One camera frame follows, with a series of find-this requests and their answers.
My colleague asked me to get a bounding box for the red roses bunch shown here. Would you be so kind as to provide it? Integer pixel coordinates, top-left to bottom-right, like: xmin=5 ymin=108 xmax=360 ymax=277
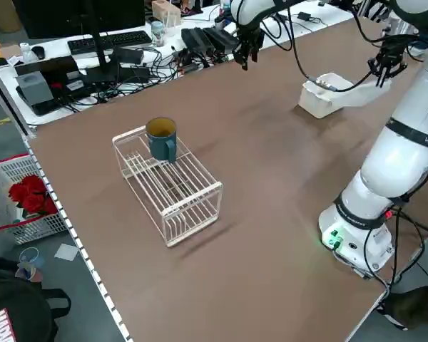
xmin=8 ymin=174 xmax=60 ymax=217

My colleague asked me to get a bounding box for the cream wire dish rack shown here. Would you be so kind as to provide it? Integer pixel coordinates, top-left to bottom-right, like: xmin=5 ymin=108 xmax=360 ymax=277
xmin=111 ymin=124 xmax=224 ymax=249

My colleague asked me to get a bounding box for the white paper square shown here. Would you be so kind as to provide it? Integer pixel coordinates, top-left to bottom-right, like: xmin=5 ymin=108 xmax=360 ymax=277
xmin=53 ymin=243 xmax=81 ymax=262

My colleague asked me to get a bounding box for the black backpack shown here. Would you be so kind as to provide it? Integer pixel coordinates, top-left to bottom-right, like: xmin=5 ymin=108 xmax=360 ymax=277
xmin=0 ymin=254 xmax=72 ymax=342

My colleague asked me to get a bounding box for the white plastic preservation box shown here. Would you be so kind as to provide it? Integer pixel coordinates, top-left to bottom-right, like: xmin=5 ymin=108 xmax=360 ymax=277
xmin=298 ymin=72 xmax=393 ymax=120

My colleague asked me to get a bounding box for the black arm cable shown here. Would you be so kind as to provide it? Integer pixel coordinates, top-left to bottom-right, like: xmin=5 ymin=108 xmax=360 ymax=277
xmin=363 ymin=149 xmax=428 ymax=288

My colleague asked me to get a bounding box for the white basket with red rim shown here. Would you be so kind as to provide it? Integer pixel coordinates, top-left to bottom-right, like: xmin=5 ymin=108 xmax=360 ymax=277
xmin=0 ymin=152 xmax=71 ymax=246

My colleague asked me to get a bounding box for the black power adapter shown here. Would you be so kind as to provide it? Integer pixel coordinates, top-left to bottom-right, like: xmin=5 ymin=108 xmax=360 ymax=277
xmin=180 ymin=27 xmax=215 ymax=54
xmin=202 ymin=25 xmax=243 ymax=53

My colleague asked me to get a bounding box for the black monitor stand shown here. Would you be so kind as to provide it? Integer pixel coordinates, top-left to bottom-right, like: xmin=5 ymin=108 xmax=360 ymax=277
xmin=83 ymin=31 xmax=151 ymax=86

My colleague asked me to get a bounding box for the colourful small cup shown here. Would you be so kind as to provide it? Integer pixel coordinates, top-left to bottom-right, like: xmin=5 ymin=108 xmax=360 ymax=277
xmin=15 ymin=247 xmax=46 ymax=283

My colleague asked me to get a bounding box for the patterned glass jar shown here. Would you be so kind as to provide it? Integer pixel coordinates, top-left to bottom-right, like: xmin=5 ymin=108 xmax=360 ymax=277
xmin=151 ymin=20 xmax=165 ymax=47

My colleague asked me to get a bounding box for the black computer monitor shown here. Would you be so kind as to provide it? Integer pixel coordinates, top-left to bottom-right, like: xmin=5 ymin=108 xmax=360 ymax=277
xmin=12 ymin=0 xmax=146 ymax=40

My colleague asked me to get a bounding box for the grey box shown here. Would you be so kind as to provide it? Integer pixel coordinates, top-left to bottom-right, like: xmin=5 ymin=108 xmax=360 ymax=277
xmin=15 ymin=71 xmax=54 ymax=107

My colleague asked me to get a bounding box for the black keyboard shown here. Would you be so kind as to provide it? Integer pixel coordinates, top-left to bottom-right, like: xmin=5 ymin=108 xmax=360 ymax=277
xmin=67 ymin=30 xmax=153 ymax=56

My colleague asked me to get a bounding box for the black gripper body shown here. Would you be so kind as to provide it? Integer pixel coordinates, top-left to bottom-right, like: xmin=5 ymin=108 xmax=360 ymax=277
xmin=235 ymin=30 xmax=265 ymax=53
xmin=374 ymin=35 xmax=412 ymax=60

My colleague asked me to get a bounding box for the clear plastic bottle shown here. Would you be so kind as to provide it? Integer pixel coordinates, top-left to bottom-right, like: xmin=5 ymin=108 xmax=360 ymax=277
xmin=19 ymin=41 xmax=36 ymax=65

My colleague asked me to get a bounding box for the dark teal mug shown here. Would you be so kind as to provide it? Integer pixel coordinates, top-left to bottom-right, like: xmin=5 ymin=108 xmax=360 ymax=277
xmin=144 ymin=117 xmax=178 ymax=164

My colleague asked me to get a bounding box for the person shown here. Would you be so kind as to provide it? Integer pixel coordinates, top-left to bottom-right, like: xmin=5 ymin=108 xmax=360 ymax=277
xmin=376 ymin=284 xmax=428 ymax=332

